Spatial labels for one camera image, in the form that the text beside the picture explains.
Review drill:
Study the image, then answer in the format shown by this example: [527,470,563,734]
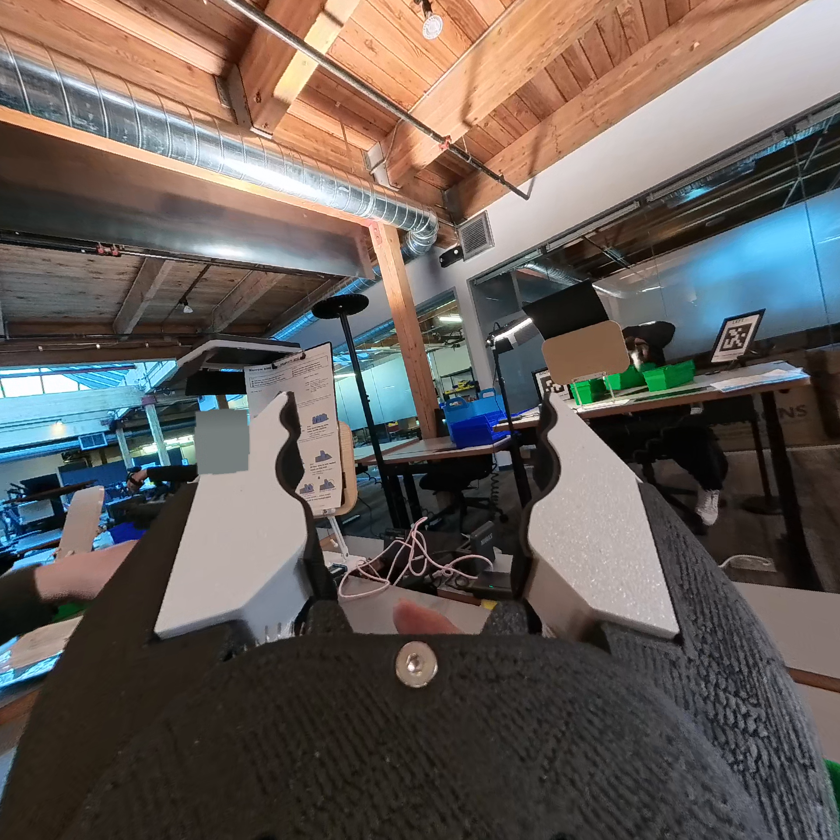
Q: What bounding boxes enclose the black office chair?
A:
[420,453,509,526]

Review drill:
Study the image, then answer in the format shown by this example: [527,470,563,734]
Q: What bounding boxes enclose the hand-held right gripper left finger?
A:
[154,392,336,641]

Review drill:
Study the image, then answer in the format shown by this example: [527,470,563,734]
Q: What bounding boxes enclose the stack of blue bins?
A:
[440,388,509,447]

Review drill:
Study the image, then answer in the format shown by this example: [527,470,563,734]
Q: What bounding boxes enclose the black panel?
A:
[521,281,611,342]

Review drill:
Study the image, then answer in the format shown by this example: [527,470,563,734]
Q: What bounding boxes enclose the person's left hand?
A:
[36,541,139,601]

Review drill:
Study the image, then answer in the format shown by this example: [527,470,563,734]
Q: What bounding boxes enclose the black floor lamp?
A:
[311,294,408,526]

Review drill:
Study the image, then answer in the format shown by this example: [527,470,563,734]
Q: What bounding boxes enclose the black ceiling pipe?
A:
[223,0,531,201]

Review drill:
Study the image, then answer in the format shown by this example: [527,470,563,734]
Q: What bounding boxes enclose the printed cardboard box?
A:
[709,390,828,450]

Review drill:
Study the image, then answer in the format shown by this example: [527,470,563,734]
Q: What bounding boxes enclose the silver air duct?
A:
[0,33,439,260]

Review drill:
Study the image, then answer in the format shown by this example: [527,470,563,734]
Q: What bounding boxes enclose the black track light rail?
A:
[410,0,446,40]

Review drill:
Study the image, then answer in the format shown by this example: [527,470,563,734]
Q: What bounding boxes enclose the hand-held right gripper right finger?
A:
[512,392,681,643]

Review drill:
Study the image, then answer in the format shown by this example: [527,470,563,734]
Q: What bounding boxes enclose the white papers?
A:
[712,364,809,392]

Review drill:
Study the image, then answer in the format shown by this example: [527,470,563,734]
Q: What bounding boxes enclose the pink cable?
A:
[338,518,494,599]

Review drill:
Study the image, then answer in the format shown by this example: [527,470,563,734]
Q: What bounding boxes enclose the instruction poster board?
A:
[243,341,358,519]

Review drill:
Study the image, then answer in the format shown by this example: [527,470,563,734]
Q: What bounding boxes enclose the plain wooden post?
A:
[367,223,439,439]

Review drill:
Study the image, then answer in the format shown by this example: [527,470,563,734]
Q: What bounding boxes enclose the wooden top desk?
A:
[495,364,811,519]
[354,436,513,526]

